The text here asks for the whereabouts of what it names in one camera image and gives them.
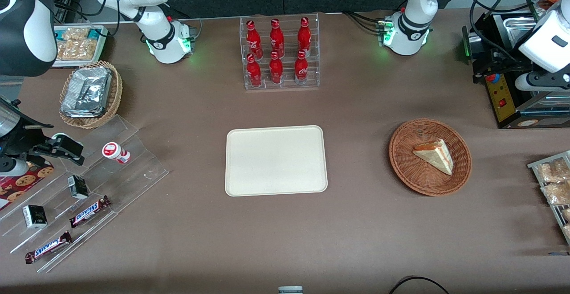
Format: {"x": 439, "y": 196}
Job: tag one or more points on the clear bag of snacks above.
{"x": 567, "y": 231}
{"x": 552, "y": 171}
{"x": 566, "y": 214}
{"x": 556, "y": 193}

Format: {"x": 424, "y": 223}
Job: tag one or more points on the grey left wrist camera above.
{"x": 541, "y": 82}

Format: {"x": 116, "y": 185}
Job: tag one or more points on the red cookie box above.
{"x": 20, "y": 185}

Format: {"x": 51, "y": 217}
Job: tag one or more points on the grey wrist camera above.
{"x": 541, "y": 82}
{"x": 12, "y": 167}

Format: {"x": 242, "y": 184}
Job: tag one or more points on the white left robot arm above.
{"x": 414, "y": 0}

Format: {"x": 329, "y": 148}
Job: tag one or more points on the white tray of snack packs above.
{"x": 75, "y": 46}

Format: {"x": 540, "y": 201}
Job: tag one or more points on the black food warmer cabinet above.
{"x": 503, "y": 107}

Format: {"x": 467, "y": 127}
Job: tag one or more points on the snickers chocolate bar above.
{"x": 89, "y": 211}
{"x": 48, "y": 247}

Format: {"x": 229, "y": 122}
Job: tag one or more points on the triangular sandwich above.
{"x": 434, "y": 156}

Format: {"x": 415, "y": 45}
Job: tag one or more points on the clear acrylic stepped display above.
{"x": 142, "y": 173}

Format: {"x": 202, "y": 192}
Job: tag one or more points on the tan wicker basket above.
{"x": 116, "y": 93}

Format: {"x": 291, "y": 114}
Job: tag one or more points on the silver foil container stack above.
{"x": 87, "y": 91}

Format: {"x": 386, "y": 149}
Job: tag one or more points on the thin blue object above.
{"x": 559, "y": 253}

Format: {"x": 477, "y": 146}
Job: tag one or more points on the small grey white object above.
{"x": 290, "y": 290}

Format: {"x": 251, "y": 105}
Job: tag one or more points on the red cola bottle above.
{"x": 304, "y": 36}
{"x": 276, "y": 69}
{"x": 254, "y": 40}
{"x": 301, "y": 68}
{"x": 254, "y": 72}
{"x": 276, "y": 39}

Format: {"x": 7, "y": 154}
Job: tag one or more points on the clear acrylic bottle rack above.
{"x": 287, "y": 84}

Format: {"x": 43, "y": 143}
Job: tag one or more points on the small black carton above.
{"x": 34, "y": 217}
{"x": 78, "y": 187}

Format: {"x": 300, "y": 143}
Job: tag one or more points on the tray of snack bags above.
{"x": 534, "y": 165}

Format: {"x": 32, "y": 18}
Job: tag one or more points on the small red white yogurt bottle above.
{"x": 115, "y": 152}

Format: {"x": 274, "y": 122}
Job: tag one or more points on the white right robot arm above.
{"x": 24, "y": 22}

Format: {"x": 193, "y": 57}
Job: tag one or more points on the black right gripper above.
{"x": 27, "y": 138}

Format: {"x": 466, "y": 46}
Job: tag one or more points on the cream plastic tray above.
{"x": 276, "y": 160}

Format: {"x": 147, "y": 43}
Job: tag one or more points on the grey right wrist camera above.
{"x": 12, "y": 167}

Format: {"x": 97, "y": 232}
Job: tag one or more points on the round brown wicker basket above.
{"x": 409, "y": 169}

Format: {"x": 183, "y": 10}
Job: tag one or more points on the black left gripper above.
{"x": 502, "y": 63}

